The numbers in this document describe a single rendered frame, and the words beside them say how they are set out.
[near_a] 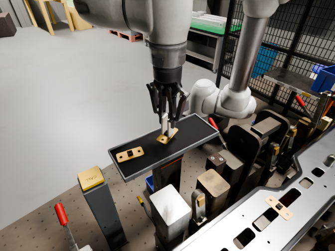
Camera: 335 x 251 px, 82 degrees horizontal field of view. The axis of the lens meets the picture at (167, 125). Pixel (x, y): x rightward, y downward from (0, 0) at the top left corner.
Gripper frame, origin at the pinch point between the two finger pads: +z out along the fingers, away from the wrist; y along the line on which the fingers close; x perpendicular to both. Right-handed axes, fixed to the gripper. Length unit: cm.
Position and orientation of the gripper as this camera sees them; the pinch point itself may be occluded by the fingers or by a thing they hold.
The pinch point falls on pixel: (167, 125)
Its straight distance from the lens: 61.8
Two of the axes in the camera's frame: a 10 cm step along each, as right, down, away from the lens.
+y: 8.5, 3.4, -4.0
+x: 5.3, -5.4, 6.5
